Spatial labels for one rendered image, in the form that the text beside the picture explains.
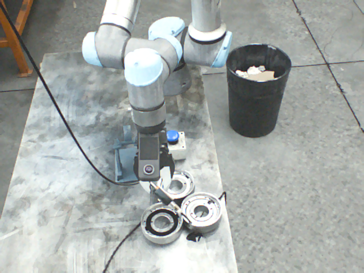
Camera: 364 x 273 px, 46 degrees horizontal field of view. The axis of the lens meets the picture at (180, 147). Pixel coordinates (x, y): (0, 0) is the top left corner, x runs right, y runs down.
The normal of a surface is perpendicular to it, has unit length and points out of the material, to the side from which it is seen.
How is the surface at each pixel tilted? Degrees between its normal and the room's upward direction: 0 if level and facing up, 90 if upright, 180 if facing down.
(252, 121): 94
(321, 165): 0
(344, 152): 0
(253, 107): 94
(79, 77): 0
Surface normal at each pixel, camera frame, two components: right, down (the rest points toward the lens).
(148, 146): 0.00, -0.37
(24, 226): -0.05, -0.69
